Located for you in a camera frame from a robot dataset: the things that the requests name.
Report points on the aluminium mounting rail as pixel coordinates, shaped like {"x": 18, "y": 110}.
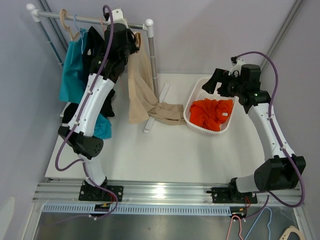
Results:
{"x": 135, "y": 192}

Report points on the beige hanger on rail end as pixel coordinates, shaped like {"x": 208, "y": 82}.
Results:
{"x": 62, "y": 16}

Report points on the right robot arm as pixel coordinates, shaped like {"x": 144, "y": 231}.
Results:
{"x": 282, "y": 168}

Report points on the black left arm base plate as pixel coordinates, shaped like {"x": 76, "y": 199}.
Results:
{"x": 91, "y": 193}

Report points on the orange t shirt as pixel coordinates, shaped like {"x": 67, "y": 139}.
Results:
{"x": 210, "y": 113}

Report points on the light blue wire hanger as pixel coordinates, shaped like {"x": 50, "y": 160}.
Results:
{"x": 80, "y": 32}

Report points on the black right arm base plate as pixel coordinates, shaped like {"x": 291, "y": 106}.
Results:
{"x": 224, "y": 195}

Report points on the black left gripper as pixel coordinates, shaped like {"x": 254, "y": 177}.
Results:
{"x": 133, "y": 48}

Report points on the beige t shirt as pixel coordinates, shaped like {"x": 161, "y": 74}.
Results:
{"x": 143, "y": 102}

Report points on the beige plastic hanger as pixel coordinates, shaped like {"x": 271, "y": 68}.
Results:
{"x": 138, "y": 39}

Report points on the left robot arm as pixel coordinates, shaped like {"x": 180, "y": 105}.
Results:
{"x": 107, "y": 65}

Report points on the beige hanger on floor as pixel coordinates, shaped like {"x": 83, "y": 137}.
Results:
{"x": 292, "y": 230}

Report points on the white slotted cable duct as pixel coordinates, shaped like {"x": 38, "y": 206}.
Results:
{"x": 136, "y": 209}

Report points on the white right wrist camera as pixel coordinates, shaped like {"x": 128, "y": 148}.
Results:
{"x": 237, "y": 63}

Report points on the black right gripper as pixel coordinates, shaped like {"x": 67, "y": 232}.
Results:
{"x": 210, "y": 86}

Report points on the teal t shirt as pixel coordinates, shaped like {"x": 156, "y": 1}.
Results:
{"x": 74, "y": 80}

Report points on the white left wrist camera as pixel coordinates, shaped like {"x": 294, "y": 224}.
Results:
{"x": 118, "y": 18}

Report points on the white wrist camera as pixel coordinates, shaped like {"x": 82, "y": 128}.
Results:
{"x": 237, "y": 63}
{"x": 118, "y": 18}

